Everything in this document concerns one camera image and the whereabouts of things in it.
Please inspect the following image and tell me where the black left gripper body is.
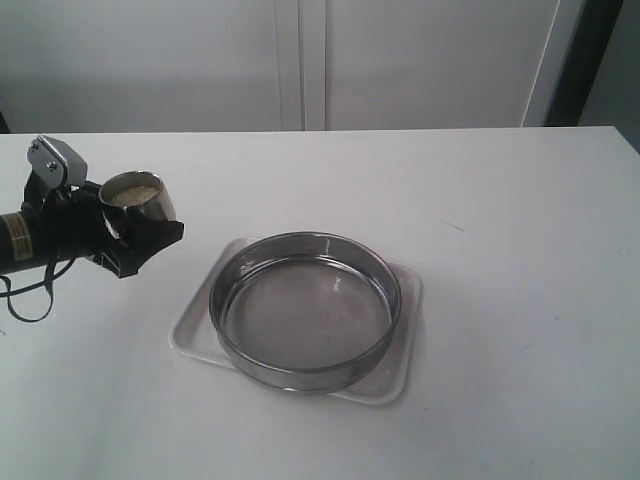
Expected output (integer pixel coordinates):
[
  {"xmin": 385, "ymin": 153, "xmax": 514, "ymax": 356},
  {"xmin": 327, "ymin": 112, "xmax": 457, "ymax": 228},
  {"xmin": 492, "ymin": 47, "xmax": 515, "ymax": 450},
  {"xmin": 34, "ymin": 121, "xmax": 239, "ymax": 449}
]
[{"xmin": 19, "ymin": 173, "xmax": 115, "ymax": 273}]

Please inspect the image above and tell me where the yellow grain mixture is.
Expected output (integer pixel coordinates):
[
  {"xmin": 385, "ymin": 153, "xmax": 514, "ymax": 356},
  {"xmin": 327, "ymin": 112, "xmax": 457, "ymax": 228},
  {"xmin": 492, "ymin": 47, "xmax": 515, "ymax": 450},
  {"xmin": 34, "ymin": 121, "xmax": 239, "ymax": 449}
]
[{"xmin": 109, "ymin": 185, "xmax": 159, "ymax": 208}]

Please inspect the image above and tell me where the stainless steel cup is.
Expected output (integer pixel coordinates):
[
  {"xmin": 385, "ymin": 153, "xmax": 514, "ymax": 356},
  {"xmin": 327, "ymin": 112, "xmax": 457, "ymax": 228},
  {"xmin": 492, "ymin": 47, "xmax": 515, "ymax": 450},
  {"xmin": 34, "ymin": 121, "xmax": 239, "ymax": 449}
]
[{"xmin": 100, "ymin": 170, "xmax": 176, "ymax": 238}]

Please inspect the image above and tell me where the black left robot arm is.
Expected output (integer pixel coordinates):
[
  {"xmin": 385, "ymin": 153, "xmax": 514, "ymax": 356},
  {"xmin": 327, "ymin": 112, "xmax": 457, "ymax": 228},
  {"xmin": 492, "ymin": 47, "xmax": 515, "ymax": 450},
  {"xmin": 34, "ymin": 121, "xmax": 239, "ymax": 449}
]
[{"xmin": 1, "ymin": 173, "xmax": 138, "ymax": 278}]

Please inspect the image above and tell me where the round steel mesh sieve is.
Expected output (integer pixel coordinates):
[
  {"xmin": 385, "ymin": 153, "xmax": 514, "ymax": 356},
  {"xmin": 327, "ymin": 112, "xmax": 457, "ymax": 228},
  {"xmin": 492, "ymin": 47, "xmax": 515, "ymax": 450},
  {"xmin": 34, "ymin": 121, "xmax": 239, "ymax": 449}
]
[{"xmin": 208, "ymin": 231, "xmax": 403, "ymax": 393}]

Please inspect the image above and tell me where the white cabinet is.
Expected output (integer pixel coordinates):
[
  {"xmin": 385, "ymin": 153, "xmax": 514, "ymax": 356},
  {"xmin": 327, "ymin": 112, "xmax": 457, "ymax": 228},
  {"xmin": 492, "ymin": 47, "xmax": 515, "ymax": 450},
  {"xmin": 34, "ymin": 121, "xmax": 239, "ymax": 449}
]
[{"xmin": 1, "ymin": 1, "xmax": 583, "ymax": 133}]

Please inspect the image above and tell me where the white plastic tray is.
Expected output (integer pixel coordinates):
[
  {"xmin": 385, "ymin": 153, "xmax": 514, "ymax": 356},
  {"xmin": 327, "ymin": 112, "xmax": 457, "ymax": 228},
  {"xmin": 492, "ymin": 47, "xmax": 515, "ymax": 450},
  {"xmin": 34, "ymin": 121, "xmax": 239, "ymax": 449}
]
[{"xmin": 169, "ymin": 237, "xmax": 424, "ymax": 406}]

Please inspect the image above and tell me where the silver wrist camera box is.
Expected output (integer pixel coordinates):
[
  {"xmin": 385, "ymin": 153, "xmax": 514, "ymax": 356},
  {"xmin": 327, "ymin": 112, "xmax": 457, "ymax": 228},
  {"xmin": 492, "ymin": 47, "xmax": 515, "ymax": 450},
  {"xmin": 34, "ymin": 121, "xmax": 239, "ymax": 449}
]
[{"xmin": 27, "ymin": 135, "xmax": 88, "ymax": 190}]

